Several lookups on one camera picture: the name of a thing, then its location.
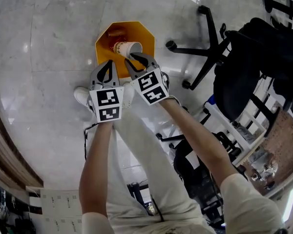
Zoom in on curved wooden bench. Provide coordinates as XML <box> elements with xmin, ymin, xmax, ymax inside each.
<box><xmin>0</xmin><ymin>88</ymin><xmax>44</xmax><ymax>193</ymax></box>

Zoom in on orange waste bin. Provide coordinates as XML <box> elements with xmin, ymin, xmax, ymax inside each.
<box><xmin>95</xmin><ymin>20</ymin><xmax>156</xmax><ymax>79</ymax></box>

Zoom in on brown item of rubbish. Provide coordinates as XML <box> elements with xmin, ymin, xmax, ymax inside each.
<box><xmin>106</xmin><ymin>27</ymin><xmax>126</xmax><ymax>38</ymax></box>

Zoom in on person's light trousers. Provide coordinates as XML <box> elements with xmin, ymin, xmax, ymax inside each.
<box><xmin>86</xmin><ymin>105</ymin><xmax>212</xmax><ymax>234</ymax></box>

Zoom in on thin black cable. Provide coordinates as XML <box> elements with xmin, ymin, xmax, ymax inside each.
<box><xmin>83</xmin><ymin>121</ymin><xmax>99</xmax><ymax>161</ymax></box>

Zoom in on person's cream printed shirt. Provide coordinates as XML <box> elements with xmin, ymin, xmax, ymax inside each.
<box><xmin>81</xmin><ymin>173</ymin><xmax>287</xmax><ymax>234</ymax></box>

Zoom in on white locker cabinet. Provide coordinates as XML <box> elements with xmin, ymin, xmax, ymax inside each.
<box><xmin>40</xmin><ymin>188</ymin><xmax>84</xmax><ymax>234</ymax></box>

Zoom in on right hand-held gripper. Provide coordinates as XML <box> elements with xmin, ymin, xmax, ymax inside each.
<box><xmin>125</xmin><ymin>52</ymin><xmax>170</xmax><ymax>106</ymax></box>

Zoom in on large black office chair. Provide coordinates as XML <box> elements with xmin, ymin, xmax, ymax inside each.
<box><xmin>165</xmin><ymin>4</ymin><xmax>293</xmax><ymax>122</ymax></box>

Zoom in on person's right forearm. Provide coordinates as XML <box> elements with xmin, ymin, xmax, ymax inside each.
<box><xmin>158</xmin><ymin>98</ymin><xmax>238</xmax><ymax>188</ymax></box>

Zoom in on white paper cup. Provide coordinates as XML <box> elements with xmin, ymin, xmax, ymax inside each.
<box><xmin>113</xmin><ymin>41</ymin><xmax>144</xmax><ymax>59</ymax></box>

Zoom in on person's left forearm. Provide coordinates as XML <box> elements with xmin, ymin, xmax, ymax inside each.
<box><xmin>78</xmin><ymin>120</ymin><xmax>114</xmax><ymax>216</ymax></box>

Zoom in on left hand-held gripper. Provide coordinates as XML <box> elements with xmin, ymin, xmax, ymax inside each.
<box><xmin>87</xmin><ymin>59</ymin><xmax>126</xmax><ymax>123</ymax></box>

